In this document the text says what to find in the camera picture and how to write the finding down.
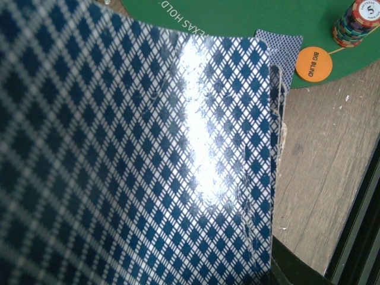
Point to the red poker chip stack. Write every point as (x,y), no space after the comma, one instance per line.
(358,21)

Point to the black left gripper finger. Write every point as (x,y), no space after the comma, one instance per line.
(287,268)

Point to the round green poker mat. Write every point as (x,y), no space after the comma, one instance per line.
(313,20)

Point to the orange big blind button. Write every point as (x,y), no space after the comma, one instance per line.
(314,64)

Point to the grey playing card deck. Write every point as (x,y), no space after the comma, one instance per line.
(131,153)

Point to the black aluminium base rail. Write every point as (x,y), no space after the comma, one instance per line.
(356,256)

